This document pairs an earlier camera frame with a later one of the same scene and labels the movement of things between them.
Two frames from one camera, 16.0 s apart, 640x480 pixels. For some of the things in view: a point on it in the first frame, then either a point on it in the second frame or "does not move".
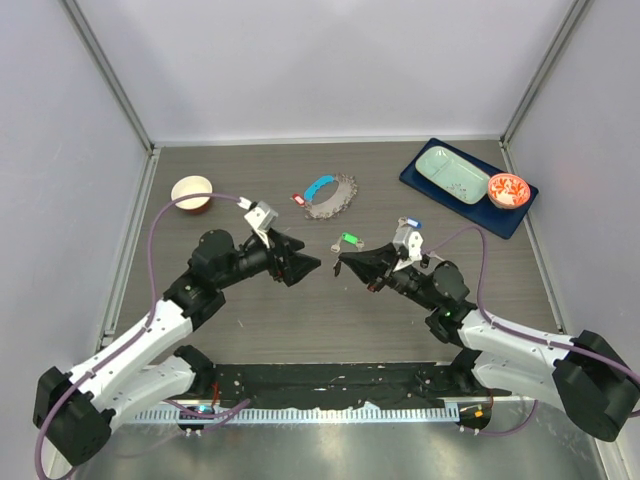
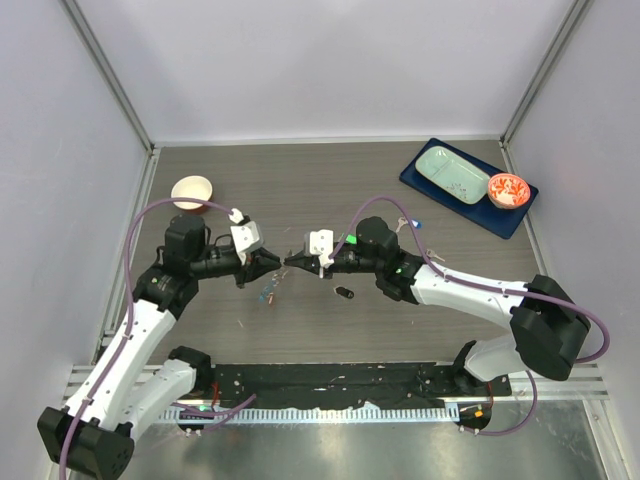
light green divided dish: (452, 174) does not move
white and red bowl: (192, 184) does not move
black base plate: (326, 384) does not move
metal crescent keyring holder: (344, 195) -> (268, 290)
